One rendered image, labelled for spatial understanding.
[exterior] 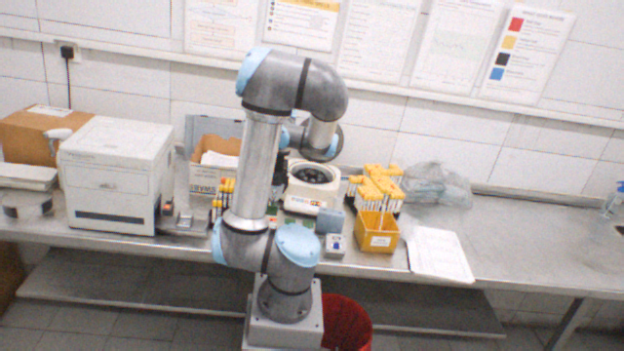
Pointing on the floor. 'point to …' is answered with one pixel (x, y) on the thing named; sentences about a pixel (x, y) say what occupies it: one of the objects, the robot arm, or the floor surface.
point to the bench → (555, 286)
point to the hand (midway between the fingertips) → (273, 201)
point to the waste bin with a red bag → (345, 325)
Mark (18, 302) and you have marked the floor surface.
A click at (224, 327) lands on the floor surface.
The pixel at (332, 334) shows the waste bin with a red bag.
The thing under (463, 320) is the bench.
